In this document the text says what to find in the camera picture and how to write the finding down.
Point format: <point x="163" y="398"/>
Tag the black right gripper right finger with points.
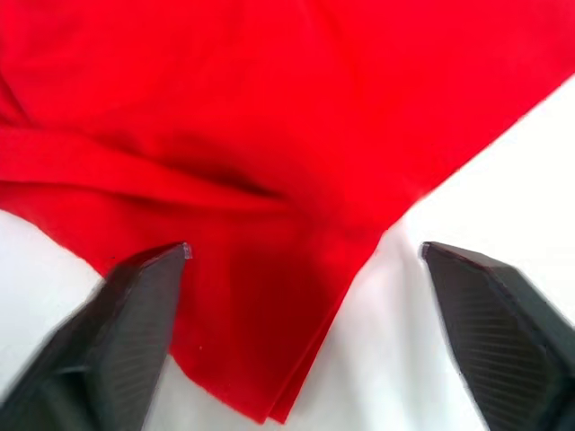
<point x="503" y="341"/>

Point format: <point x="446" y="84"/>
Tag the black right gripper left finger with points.
<point x="112" y="341"/>

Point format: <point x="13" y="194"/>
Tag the red t-shirt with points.
<point x="269" y="112"/>

